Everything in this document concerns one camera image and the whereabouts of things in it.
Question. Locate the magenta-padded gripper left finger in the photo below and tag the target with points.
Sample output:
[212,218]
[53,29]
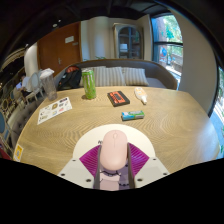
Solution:
[75,171]

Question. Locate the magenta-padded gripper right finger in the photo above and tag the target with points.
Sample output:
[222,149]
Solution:
[151,170]

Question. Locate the pink computer mouse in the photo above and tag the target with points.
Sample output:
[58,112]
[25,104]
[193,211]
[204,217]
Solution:
[114,150]

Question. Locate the small green blue pack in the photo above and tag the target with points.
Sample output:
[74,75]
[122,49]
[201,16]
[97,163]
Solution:
[133,115]

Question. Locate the small yellow sticker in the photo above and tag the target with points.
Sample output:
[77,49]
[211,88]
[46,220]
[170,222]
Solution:
[18,152]

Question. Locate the white sticker sheet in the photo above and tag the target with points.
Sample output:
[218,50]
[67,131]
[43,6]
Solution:
[55,110]

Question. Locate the white tube orange label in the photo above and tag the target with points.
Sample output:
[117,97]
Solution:
[140,95]

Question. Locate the grey tufted chair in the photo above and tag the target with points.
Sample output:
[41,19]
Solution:
[20,118]

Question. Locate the black box orange print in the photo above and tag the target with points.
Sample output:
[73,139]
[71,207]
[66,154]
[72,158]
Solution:
[118,98]

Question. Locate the blue oval-back chair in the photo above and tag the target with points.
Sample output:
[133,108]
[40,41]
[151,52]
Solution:
[2,126]

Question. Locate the green drink can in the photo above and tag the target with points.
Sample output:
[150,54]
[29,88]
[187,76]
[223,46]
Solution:
[89,85]

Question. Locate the black backpack orange trim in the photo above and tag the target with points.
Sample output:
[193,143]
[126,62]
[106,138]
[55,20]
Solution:
[70,80]

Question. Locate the striped beige pillow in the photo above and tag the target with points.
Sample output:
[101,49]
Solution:
[100,78]
[113,76]
[136,76]

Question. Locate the grey curved sofa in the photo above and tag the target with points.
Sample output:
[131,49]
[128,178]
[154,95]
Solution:
[160,71]

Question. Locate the person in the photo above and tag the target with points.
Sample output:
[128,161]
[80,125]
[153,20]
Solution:
[22,85]

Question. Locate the brown wooden door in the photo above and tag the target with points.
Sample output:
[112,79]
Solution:
[56,50]

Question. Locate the arched glass door cabinet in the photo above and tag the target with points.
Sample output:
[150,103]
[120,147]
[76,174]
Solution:
[129,41]

